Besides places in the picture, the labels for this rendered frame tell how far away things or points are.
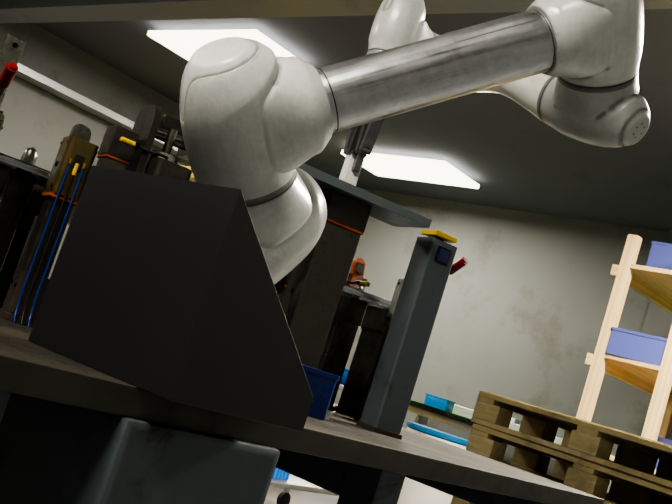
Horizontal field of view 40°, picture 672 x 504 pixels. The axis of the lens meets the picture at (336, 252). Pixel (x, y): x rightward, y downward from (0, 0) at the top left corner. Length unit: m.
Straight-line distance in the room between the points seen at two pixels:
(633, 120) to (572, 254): 7.31
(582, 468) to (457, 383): 5.15
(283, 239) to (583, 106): 0.55
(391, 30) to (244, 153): 0.75
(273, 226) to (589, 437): 2.82
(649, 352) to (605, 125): 4.16
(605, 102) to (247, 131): 0.61
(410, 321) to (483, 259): 7.31
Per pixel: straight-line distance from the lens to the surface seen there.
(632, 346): 5.75
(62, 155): 1.88
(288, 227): 1.43
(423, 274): 2.04
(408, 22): 2.02
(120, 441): 1.23
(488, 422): 4.38
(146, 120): 1.92
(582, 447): 4.08
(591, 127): 1.63
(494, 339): 9.04
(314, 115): 1.35
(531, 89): 1.72
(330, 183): 1.87
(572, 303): 8.76
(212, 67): 1.32
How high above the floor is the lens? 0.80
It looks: 7 degrees up
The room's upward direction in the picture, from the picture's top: 18 degrees clockwise
